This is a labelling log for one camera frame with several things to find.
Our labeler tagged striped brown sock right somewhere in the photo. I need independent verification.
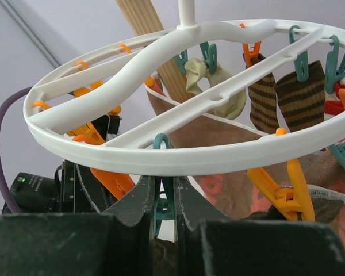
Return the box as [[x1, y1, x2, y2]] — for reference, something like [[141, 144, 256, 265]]
[[274, 60, 325, 132]]

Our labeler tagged wooden hanging rack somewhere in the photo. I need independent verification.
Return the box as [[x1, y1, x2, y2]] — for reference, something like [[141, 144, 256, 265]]
[[117, 1, 193, 103]]

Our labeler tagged cream sock on hanger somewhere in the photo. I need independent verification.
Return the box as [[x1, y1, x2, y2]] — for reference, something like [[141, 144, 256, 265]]
[[185, 56, 247, 120]]

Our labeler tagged yellow clip front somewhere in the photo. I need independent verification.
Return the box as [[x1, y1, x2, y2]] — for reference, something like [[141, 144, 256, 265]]
[[247, 159, 315, 221]]

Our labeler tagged dark brown sock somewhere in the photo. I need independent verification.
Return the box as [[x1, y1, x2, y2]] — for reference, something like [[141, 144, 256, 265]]
[[241, 198, 344, 225], [154, 238, 176, 276]]

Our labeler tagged orange clip front left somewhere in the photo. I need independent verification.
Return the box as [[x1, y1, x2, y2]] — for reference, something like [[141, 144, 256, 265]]
[[72, 134, 135, 200]]

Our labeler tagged teal clip front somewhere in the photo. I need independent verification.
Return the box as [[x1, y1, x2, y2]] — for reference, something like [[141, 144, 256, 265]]
[[152, 132, 176, 239]]

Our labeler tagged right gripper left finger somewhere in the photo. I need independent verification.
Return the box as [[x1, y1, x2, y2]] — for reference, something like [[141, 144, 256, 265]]
[[0, 176, 155, 275]]

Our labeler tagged striped brown sock left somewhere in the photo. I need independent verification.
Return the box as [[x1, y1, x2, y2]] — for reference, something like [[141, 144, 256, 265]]
[[246, 54, 279, 135]]

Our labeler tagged red white sock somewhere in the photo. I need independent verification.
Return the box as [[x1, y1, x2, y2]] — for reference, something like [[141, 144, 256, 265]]
[[324, 78, 345, 121]]

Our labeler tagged brown printed cloth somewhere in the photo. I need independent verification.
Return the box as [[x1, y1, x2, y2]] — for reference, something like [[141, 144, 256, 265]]
[[145, 80, 345, 248]]

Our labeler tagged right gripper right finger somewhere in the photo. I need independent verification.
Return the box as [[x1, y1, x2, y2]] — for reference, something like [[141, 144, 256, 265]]
[[174, 177, 345, 275]]

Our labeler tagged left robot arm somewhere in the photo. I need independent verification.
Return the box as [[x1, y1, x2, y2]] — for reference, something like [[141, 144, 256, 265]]
[[9, 114, 121, 213]]

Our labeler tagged striped brown sock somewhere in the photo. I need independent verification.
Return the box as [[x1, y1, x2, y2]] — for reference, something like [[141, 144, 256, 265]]
[[274, 60, 325, 132], [246, 54, 279, 135]]

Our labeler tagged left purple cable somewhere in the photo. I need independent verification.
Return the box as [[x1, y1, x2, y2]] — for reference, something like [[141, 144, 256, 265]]
[[0, 86, 35, 214]]

